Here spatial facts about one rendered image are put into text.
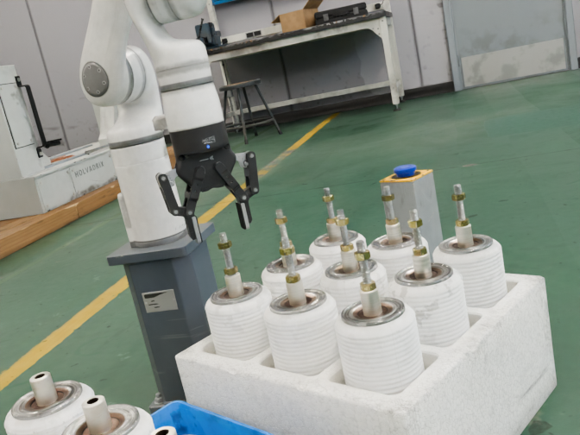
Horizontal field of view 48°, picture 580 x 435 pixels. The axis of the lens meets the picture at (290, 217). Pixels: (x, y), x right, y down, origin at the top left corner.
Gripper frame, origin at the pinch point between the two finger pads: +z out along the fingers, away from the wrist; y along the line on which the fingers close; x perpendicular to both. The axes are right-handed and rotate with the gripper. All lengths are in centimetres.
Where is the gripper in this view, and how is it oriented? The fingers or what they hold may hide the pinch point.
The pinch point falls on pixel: (220, 225)
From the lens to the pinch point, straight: 90.4
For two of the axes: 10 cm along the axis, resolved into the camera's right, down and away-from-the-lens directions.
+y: 9.1, -2.7, 3.2
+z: 2.0, 9.5, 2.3
